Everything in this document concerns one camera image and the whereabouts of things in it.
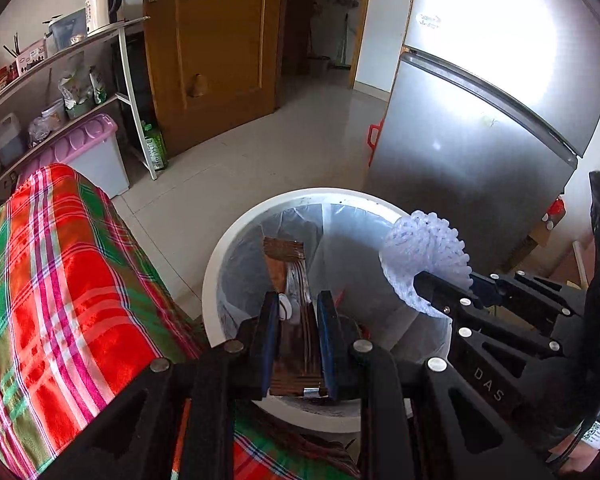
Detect red plastic handle object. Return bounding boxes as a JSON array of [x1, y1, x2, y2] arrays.
[[367, 119, 386, 163]]

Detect green broom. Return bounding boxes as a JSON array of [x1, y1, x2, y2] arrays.
[[330, 10, 353, 71]]

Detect silver refrigerator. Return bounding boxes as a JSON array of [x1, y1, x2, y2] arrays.
[[362, 0, 600, 281]]

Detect green plastic bottle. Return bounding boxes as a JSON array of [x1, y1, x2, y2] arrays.
[[142, 122, 170, 172]]

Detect red jars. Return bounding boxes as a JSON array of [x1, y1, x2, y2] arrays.
[[0, 65, 20, 96]]

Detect brown cardboard box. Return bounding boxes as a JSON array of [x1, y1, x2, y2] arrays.
[[527, 220, 596, 291]]

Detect cone-shaped white foam fruit net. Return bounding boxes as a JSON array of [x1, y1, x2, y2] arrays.
[[379, 210, 473, 318]]

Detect white plastic tub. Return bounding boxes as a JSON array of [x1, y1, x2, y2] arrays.
[[41, 99, 67, 126]]

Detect red and white object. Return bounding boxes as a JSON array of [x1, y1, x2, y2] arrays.
[[542, 195, 566, 233]]

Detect white jug of dark liquid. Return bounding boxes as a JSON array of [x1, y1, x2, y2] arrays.
[[0, 112, 25, 166]]

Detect white electric kettle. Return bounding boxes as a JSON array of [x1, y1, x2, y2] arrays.
[[85, 0, 125, 36]]

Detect plastic bags of groceries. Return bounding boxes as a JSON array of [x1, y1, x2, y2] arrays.
[[57, 65, 108, 120]]

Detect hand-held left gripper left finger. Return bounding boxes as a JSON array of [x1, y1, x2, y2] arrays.
[[55, 290, 281, 480]]

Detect grey metal shelf rack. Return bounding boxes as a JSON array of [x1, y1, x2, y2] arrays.
[[0, 16, 160, 221]]

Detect pink chopstick box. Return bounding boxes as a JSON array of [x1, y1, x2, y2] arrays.
[[16, 40, 48, 78]]

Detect brown striped packet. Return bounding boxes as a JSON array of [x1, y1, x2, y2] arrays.
[[262, 236, 331, 401]]

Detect wooden door frame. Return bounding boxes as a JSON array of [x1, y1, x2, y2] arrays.
[[275, 0, 377, 93]]

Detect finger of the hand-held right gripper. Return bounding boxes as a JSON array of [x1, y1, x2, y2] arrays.
[[414, 270, 563, 357], [469, 270, 584, 319]]

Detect clear plastic bin liner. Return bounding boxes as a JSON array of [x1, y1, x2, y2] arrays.
[[220, 202, 453, 361]]

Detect person's right hand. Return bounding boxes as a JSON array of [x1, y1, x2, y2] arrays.
[[547, 437, 600, 477]]

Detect storage box with pink lid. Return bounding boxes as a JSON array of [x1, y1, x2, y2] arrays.
[[17, 112, 131, 198]]

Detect white round trash bin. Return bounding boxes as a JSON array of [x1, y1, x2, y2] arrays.
[[201, 187, 453, 433]]

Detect clear bag of small items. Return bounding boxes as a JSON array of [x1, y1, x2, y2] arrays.
[[27, 116, 53, 148]]

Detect wooden door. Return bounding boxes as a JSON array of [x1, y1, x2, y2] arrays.
[[142, 0, 287, 158]]

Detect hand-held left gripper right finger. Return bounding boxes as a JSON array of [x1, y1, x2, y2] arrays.
[[316, 290, 556, 480]]

